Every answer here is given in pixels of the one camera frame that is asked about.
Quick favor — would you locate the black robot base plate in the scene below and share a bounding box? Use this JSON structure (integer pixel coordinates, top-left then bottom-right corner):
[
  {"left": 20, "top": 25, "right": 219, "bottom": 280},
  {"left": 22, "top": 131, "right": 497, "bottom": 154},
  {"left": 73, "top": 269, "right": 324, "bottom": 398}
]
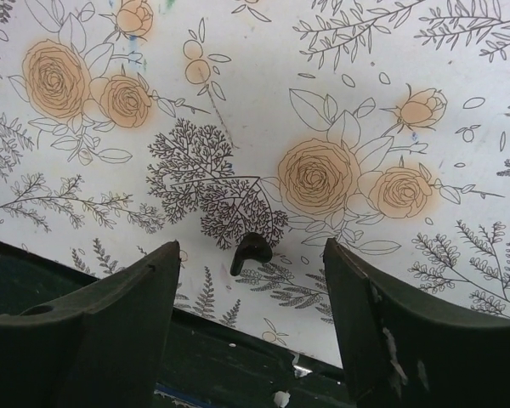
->
[{"left": 0, "top": 235, "right": 352, "bottom": 408}]

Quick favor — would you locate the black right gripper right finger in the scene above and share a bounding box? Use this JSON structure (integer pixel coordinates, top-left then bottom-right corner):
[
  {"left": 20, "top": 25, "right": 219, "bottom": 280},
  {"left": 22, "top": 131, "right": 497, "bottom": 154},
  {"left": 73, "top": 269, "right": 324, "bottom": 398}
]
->
[{"left": 324, "top": 239, "right": 510, "bottom": 407}]

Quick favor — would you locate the floral patterned table mat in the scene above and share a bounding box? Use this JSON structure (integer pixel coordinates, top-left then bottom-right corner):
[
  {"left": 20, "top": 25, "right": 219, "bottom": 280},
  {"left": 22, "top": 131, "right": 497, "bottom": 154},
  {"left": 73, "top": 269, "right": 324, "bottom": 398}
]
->
[{"left": 0, "top": 1, "right": 510, "bottom": 365}]

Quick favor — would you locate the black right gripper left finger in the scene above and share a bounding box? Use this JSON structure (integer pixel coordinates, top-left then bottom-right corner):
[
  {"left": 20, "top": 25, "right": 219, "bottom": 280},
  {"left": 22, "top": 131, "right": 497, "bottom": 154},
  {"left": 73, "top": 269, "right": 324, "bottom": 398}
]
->
[{"left": 0, "top": 241, "right": 180, "bottom": 407}]

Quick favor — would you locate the black earbud with stem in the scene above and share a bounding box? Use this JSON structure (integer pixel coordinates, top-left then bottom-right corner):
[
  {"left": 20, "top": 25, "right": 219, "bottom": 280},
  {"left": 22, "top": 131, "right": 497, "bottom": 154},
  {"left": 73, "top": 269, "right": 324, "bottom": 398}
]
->
[{"left": 229, "top": 232, "right": 273, "bottom": 276}]

